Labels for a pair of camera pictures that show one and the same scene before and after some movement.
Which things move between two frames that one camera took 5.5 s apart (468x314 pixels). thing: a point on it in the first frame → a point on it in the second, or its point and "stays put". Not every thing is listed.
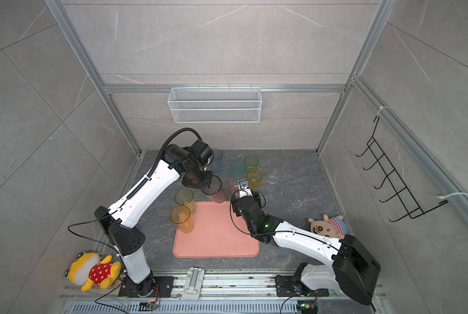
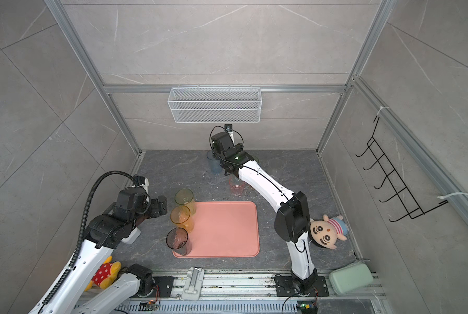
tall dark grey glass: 215,191 → 177,239
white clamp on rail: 193,282 stays put
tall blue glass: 216,163 stays put
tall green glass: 184,197 stays put
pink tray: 217,233 stays put
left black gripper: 205,184 → 155,211
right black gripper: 235,203 → 240,147
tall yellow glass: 181,215 stays put
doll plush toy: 335,227 stays put
